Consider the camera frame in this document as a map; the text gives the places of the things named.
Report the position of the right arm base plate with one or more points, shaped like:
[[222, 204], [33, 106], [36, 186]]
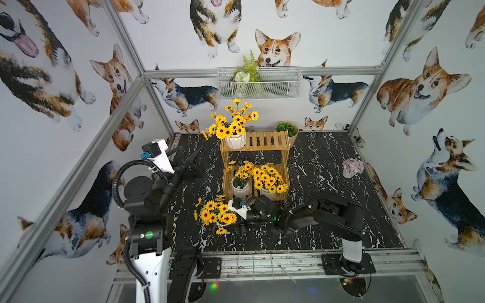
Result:
[[336, 264]]

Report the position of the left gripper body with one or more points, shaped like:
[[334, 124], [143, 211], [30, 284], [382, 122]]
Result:
[[184, 170]]

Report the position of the pink flower small pot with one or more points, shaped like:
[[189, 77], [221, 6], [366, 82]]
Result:
[[352, 167]]

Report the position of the white wire basket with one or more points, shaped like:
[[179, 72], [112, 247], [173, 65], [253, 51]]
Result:
[[269, 83]]

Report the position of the green fern plant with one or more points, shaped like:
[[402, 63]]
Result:
[[249, 72]]

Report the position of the sunflower pot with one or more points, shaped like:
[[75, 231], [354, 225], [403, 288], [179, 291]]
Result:
[[232, 130], [271, 179], [215, 212], [241, 181]]

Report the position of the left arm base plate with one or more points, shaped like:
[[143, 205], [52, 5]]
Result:
[[207, 268]]

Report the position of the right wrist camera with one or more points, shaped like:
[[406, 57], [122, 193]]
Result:
[[238, 206]]

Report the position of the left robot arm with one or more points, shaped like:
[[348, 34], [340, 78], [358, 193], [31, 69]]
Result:
[[145, 188]]

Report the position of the wooden two-tier shelf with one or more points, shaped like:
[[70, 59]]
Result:
[[260, 148]]

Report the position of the beige pot green plant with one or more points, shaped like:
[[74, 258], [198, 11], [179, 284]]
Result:
[[290, 128]]

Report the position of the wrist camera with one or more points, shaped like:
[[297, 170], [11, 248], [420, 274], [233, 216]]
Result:
[[156, 152], [238, 206]]

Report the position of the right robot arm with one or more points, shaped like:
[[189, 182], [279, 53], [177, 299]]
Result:
[[341, 216]]

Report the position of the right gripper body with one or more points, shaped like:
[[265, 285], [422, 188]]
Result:
[[254, 218]]

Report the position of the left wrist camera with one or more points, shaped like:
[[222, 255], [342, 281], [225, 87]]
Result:
[[156, 152]]

